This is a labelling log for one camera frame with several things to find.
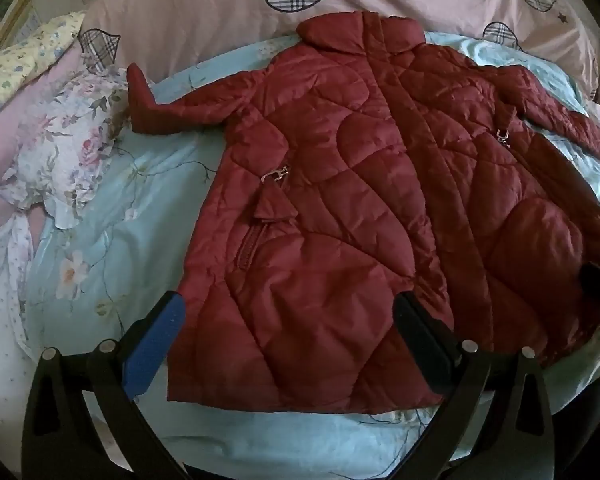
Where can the red quilted coat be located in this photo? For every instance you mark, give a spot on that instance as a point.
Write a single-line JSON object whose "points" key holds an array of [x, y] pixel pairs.
{"points": [[360, 200]]}

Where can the pink quilt with plaid hearts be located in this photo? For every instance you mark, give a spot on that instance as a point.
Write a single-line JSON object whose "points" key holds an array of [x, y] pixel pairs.
{"points": [[180, 5]]}

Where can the white dotted cloth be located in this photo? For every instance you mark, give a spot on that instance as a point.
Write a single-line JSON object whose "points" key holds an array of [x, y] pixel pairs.
{"points": [[0, 310]]}

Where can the yellow floral pillow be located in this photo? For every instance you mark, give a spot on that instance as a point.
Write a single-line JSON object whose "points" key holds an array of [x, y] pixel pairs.
{"points": [[25, 55]]}

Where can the light blue floral bedsheet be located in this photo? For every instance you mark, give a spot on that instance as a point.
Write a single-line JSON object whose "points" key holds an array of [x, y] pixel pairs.
{"points": [[130, 200]]}

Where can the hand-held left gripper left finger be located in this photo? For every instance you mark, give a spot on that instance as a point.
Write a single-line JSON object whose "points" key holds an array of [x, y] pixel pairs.
{"points": [[152, 345]]}

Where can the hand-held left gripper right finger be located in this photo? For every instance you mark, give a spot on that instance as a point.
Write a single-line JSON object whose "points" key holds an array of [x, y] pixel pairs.
{"points": [[425, 340]]}

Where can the white floral cloth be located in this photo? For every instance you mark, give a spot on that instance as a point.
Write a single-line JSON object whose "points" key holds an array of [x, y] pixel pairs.
{"points": [[65, 130]]}

